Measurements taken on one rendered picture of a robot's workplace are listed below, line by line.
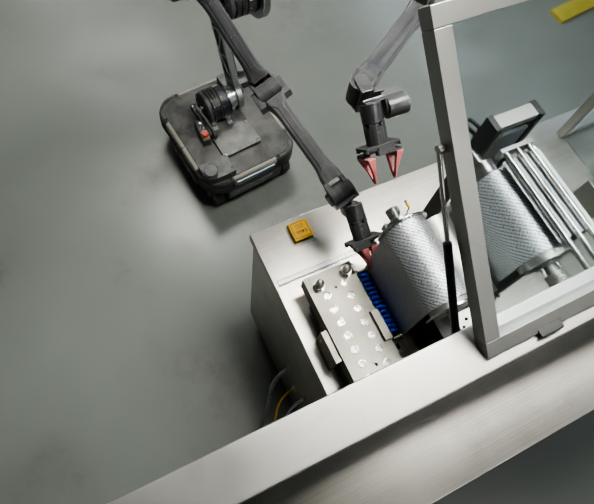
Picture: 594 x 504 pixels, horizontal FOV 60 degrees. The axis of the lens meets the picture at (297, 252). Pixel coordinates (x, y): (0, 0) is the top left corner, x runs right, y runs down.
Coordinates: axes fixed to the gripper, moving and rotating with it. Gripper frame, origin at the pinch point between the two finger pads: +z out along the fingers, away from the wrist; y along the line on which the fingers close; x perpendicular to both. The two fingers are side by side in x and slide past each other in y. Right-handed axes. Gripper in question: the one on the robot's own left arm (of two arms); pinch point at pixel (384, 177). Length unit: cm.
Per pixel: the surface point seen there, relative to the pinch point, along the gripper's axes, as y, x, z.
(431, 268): 0.0, 15.2, 22.1
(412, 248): 1.5, 10.3, 17.3
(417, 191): -32, -40, 20
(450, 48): 17, 59, -30
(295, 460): 53, 58, 20
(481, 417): 14, 47, 40
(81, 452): 120, -94, 97
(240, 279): 27, -124, 60
